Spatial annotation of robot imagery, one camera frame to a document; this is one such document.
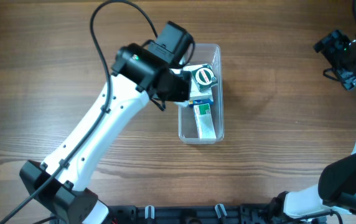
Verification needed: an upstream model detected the white blue medicine box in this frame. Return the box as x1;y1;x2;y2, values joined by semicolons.
184;64;212;101

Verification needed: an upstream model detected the blue VapoDrops box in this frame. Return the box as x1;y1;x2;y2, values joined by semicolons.
189;98;214;108

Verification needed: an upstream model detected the dark green round-label box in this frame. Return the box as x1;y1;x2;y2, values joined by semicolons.
191;64;218;92

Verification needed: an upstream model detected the white green medicine box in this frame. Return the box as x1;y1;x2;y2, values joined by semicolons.
193;103;216;139

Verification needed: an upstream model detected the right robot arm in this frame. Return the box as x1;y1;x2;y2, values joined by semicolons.
265;1;356;223

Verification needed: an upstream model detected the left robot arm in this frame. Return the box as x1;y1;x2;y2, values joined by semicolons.
19;21;195;223

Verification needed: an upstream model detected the clear plastic container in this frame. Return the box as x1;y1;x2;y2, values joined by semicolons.
178;44;224;144

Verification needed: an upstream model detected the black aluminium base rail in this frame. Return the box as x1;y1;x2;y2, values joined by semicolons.
49;203;327;224

